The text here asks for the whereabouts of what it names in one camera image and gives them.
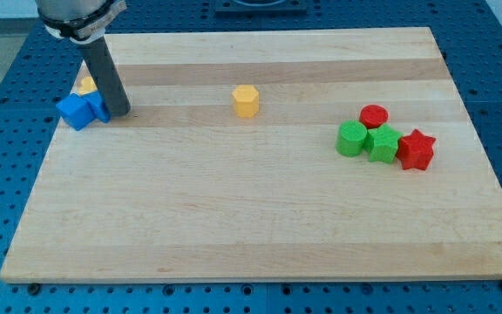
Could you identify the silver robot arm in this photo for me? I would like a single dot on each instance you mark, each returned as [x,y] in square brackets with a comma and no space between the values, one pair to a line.
[82,21]

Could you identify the yellow hexagon block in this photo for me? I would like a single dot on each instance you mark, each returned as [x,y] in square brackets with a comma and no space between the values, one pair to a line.
[246,101]

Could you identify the green circle block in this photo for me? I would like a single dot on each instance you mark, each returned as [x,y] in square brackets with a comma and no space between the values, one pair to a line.
[350,138]

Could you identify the red circle block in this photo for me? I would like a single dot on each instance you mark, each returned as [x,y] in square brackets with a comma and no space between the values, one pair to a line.
[373,116]

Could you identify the wooden board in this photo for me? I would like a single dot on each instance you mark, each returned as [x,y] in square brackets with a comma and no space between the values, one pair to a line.
[182,190]

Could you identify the green star block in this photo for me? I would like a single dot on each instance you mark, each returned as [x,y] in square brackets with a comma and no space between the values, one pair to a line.
[381,143]

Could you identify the blue block behind rod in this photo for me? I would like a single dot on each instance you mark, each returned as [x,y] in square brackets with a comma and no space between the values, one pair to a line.
[98,106]

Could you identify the red star block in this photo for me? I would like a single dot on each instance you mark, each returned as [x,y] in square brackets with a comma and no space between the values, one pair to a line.
[415,150]

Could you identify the yellow block behind rod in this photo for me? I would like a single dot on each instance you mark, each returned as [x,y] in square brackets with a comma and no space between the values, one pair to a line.
[87,85]

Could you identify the blue cube block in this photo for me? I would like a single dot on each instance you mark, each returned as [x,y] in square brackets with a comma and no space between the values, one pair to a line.
[75,111]

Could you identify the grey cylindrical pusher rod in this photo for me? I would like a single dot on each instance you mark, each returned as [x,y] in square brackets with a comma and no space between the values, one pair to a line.
[98,60]

